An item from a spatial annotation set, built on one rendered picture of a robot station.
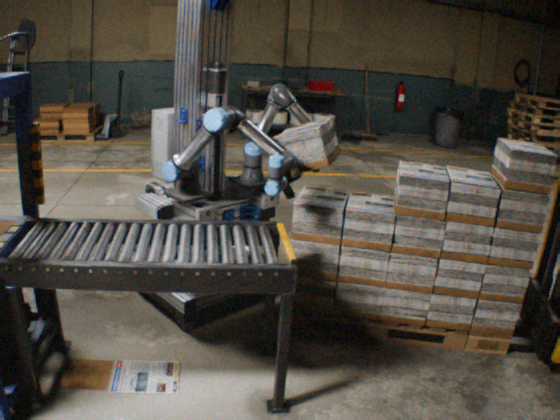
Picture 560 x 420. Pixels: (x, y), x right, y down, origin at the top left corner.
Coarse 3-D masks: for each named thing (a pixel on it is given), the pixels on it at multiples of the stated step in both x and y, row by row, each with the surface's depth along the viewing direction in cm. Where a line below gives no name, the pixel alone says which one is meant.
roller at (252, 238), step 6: (246, 228) 248; (252, 228) 246; (246, 234) 243; (252, 234) 239; (252, 240) 232; (258, 240) 236; (252, 246) 226; (258, 246) 227; (252, 252) 221; (258, 252) 220; (252, 258) 216; (258, 258) 214
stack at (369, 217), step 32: (320, 192) 301; (352, 192) 306; (320, 224) 281; (352, 224) 278; (384, 224) 274; (416, 224) 270; (448, 224) 266; (320, 256) 287; (352, 256) 283; (384, 256) 279; (416, 256) 275; (480, 256) 267; (320, 288) 294; (352, 288) 289; (384, 288) 286; (448, 288) 277; (320, 320) 316; (352, 320) 297; (448, 320) 283
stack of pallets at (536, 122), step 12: (516, 96) 812; (528, 96) 776; (516, 108) 819; (528, 108) 783; (540, 108) 761; (552, 108) 751; (516, 120) 804; (528, 120) 790; (540, 120) 758; (552, 120) 773; (516, 132) 832; (528, 132) 777
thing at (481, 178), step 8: (448, 168) 284; (456, 168) 286; (456, 176) 267; (464, 176) 269; (472, 176) 271; (480, 176) 272; (488, 176) 274; (472, 184) 255; (480, 184) 255; (488, 184) 257; (496, 184) 259
